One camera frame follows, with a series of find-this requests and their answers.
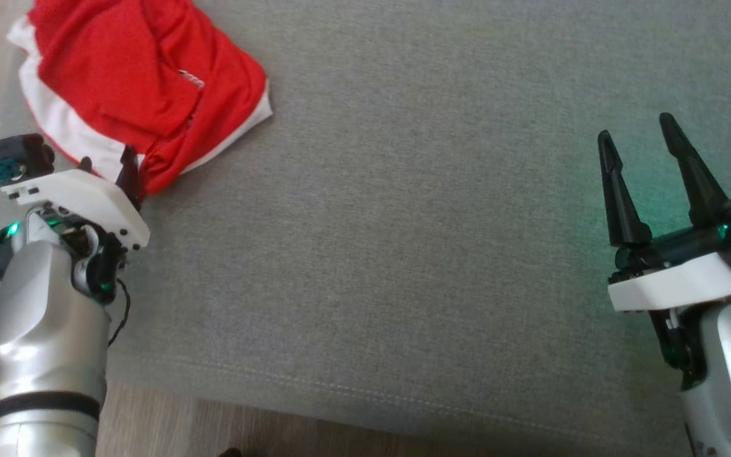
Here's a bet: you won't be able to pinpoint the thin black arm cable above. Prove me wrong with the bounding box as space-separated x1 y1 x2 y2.
107 278 131 348

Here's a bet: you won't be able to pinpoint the grey fabric sofa seat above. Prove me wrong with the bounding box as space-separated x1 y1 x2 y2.
0 0 731 454

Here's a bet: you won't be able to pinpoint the red white mesh shorts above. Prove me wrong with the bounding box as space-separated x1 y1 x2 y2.
7 0 274 196

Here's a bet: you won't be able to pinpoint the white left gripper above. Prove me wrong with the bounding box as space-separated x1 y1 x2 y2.
0 145 151 251

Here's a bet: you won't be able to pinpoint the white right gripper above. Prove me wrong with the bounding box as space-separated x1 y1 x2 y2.
597 113 731 312

